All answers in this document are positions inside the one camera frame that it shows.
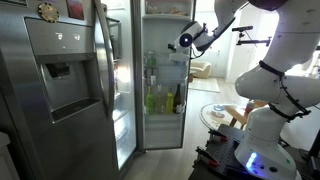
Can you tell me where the yellow bottle in door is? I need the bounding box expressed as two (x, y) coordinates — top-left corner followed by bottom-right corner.
(166, 87), (173, 114)

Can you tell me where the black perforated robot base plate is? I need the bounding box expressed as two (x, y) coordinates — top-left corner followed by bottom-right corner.
(188, 123), (303, 180)

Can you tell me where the stainless steel fridge left door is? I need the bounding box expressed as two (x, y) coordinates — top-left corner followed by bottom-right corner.
(0, 0), (119, 180)

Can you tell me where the wooden stool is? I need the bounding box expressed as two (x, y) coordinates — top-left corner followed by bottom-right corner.
(224, 100), (267, 129)

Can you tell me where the red picture fridge magnet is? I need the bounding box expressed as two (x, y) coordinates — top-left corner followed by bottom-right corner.
(66, 0), (84, 20)

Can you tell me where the gold round fridge magnet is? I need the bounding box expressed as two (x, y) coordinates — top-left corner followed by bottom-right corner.
(38, 3), (59, 23)

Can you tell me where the dark wine bottle in door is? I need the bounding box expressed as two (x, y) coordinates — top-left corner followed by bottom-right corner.
(173, 85), (182, 114)

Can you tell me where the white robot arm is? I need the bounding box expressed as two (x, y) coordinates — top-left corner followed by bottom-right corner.
(168, 0), (320, 180)

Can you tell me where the open fridge right door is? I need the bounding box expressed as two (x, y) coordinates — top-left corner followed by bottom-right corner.
(134, 0), (195, 151)

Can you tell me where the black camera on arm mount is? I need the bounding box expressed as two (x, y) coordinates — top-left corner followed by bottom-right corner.
(231, 25), (273, 48)

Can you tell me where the cream armchair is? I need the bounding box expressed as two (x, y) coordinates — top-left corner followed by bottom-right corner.
(190, 61), (211, 79)

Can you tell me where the green bottle in door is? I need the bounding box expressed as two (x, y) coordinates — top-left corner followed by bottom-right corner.
(145, 87), (154, 114)

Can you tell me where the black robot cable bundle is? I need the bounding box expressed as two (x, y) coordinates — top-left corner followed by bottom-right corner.
(258, 59), (312, 123)

